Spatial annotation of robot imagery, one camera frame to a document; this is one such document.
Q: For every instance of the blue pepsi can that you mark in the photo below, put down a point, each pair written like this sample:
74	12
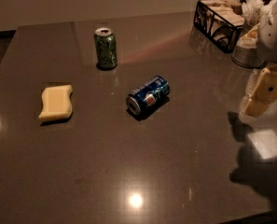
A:
149	94

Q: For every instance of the white napkins stack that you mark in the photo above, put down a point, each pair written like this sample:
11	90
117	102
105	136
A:
221	19

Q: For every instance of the yellow sponge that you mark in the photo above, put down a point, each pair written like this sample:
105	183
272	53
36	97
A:
56	103

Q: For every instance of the green soda can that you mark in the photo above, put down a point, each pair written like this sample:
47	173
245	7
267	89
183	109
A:
106	48

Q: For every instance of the black wire napkin holder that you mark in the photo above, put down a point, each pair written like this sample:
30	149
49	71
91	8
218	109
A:
226	47

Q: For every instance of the silver perforated metal cup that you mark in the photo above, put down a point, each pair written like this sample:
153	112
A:
244	53

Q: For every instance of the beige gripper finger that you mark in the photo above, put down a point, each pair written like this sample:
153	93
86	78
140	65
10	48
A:
250	86
263	94

